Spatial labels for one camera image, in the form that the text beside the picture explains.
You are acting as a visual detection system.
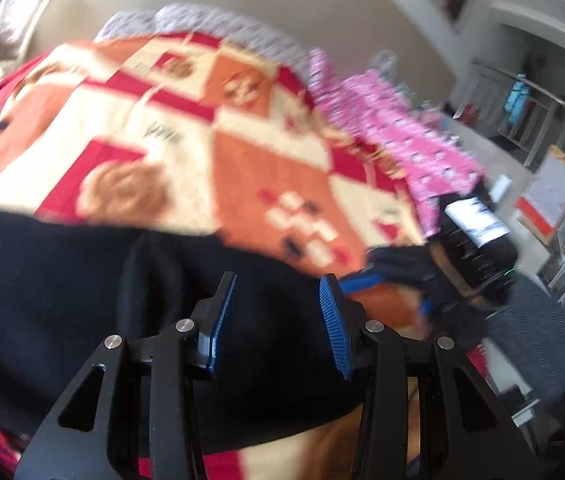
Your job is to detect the small floral pillow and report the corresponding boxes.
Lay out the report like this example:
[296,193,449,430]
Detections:
[94,10,159,42]

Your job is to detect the large floral pillow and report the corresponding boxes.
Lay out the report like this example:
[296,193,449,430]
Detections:
[154,2,314,69]

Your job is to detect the metal rack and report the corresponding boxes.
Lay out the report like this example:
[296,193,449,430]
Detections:
[457,59,565,332]

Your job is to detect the orange red printed blanket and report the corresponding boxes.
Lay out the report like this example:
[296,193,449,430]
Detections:
[0,32,434,480]

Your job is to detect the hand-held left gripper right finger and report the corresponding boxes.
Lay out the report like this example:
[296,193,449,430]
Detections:
[318,274,543,480]

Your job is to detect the white red box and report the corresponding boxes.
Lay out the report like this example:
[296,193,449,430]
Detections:
[515,145,565,247]

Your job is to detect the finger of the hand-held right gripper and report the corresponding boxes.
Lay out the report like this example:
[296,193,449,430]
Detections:
[415,280,489,347]
[337,244,444,295]

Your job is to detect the pink penguin print blanket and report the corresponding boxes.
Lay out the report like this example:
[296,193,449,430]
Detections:
[307,47,489,239]

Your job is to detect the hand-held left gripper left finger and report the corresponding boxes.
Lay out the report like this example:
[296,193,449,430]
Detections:
[14,271,238,480]

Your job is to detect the black pants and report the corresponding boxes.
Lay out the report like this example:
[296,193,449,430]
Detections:
[0,202,379,462]

